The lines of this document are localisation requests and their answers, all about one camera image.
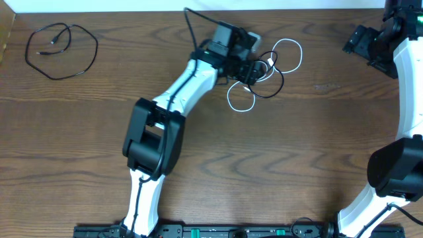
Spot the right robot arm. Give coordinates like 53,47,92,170
321,0,422,237

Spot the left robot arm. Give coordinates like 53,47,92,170
122,22,263,237

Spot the brown cardboard panel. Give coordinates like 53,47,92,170
0,0,16,62

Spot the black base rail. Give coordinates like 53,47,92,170
73,224,406,238

